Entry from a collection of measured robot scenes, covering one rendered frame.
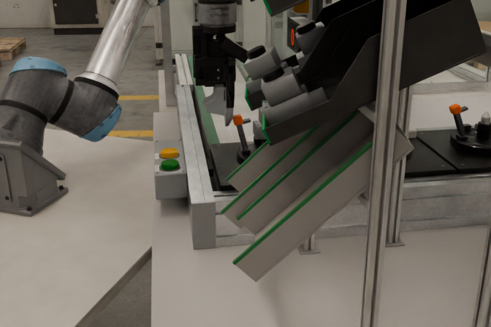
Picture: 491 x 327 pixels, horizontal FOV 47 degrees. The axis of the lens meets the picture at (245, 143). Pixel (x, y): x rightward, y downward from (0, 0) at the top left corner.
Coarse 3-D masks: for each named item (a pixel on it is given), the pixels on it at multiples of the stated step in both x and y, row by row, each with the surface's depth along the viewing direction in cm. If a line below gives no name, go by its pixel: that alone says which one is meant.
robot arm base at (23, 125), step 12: (0, 108) 126; (12, 108) 126; (24, 108) 126; (0, 120) 123; (12, 120) 124; (24, 120) 125; (36, 120) 128; (0, 132) 121; (12, 132) 122; (24, 132) 124; (36, 132) 127; (36, 144) 126
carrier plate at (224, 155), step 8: (216, 144) 134; (224, 144) 134; (232, 144) 134; (240, 144) 134; (216, 152) 129; (224, 152) 129; (232, 152) 129; (216, 160) 124; (224, 160) 124; (232, 160) 124; (216, 168) 120; (224, 168) 120; (232, 168) 120; (216, 176) 119; (224, 176) 116; (224, 184) 113
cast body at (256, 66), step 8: (256, 48) 87; (264, 48) 87; (272, 48) 87; (248, 56) 87; (256, 56) 86; (264, 56) 85; (272, 56) 85; (248, 64) 86; (256, 64) 86; (264, 64) 86; (272, 64) 85; (280, 64) 88; (248, 72) 87; (256, 72) 86; (296, 72) 87; (248, 80) 89; (256, 80) 87; (248, 88) 88; (256, 88) 87
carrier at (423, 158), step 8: (408, 136) 136; (416, 144) 133; (416, 152) 128; (424, 152) 128; (432, 152) 128; (408, 160) 123; (416, 160) 123; (424, 160) 123; (432, 160) 123; (440, 160) 123; (408, 168) 119; (416, 168) 119; (424, 168) 119; (432, 168) 119; (440, 168) 119; (448, 168) 119; (408, 176) 117; (416, 176) 118; (424, 176) 118
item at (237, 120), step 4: (236, 116) 120; (240, 116) 119; (236, 120) 119; (240, 120) 119; (244, 120) 120; (248, 120) 120; (236, 124) 120; (240, 124) 120; (240, 128) 120; (240, 132) 121; (240, 136) 121; (244, 136) 121; (240, 140) 121; (244, 140) 121; (244, 144) 122; (244, 148) 122
